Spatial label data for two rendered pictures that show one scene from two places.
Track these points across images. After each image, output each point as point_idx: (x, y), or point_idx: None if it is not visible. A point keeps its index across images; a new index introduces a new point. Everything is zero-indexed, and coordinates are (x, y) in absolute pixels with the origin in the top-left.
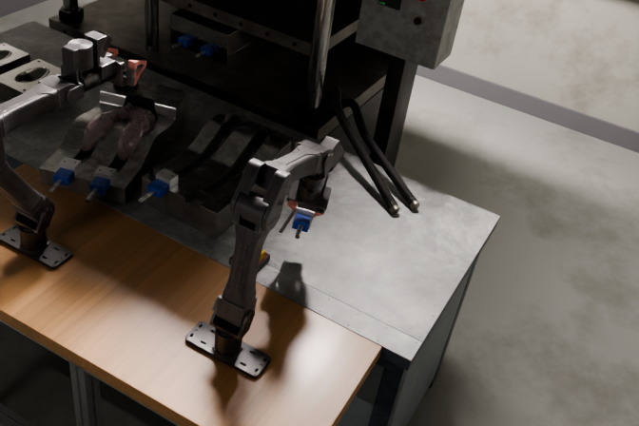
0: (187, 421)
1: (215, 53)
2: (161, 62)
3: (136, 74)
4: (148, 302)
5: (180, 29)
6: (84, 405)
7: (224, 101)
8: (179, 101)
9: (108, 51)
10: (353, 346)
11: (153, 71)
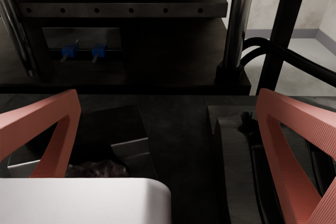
0: None
1: (107, 52)
2: (51, 81)
3: (304, 197)
4: None
5: (58, 40)
6: None
7: (151, 95)
8: (139, 124)
9: (44, 129)
10: None
11: (52, 94)
